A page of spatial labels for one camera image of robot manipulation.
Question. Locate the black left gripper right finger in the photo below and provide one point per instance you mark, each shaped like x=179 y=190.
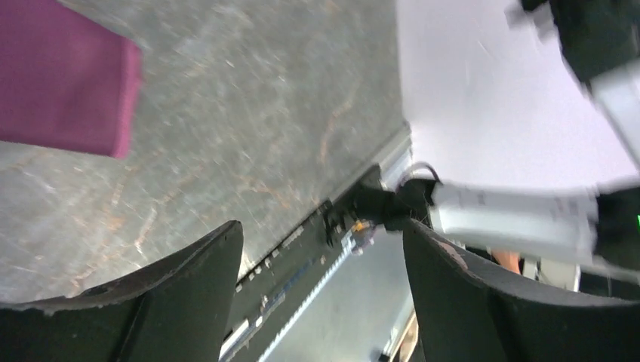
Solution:
x=470 y=309

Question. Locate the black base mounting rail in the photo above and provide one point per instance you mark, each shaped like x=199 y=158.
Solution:
x=334 y=290

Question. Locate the magenta satin napkin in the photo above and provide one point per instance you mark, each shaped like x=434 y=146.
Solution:
x=66 y=81

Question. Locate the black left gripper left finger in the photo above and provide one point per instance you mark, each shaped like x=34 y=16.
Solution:
x=175 y=309

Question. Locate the person hand in background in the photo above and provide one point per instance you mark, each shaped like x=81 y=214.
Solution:
x=508 y=260

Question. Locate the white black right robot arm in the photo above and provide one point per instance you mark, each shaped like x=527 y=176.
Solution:
x=599 y=41

